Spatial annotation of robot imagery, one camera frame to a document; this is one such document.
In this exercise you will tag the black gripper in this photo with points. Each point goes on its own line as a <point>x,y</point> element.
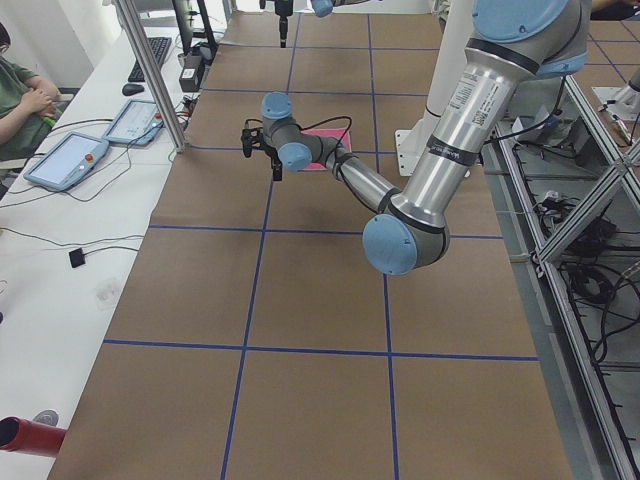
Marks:
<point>283,10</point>
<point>274,159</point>

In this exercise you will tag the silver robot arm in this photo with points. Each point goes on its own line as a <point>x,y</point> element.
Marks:
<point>510,42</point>
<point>322,8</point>

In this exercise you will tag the black computer mouse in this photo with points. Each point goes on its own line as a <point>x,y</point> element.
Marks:
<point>130,89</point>

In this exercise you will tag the near teach pendant tablet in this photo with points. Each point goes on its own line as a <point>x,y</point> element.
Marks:
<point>68,162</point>

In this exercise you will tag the teach pendant tablet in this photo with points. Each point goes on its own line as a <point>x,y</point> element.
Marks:
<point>68,162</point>
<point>137,124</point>

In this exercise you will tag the aluminium frame post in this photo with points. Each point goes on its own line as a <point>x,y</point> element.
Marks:
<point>139,43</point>

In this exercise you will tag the black power box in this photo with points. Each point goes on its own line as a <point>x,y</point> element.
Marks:
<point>192,73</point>

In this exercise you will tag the person in green shirt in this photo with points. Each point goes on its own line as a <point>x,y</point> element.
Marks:
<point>28,107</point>

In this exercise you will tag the far teach pendant tablet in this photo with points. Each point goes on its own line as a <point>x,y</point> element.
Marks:
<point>137,124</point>

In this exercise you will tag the aluminium frame rail structure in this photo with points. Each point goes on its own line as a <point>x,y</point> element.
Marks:
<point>569,200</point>

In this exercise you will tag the black monitor stand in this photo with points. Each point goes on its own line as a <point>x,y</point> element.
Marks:
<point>194,28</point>

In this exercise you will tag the red cylinder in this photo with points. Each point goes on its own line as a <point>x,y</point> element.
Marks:
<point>29,437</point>

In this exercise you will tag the small black square device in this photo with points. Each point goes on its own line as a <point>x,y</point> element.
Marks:
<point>77,258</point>

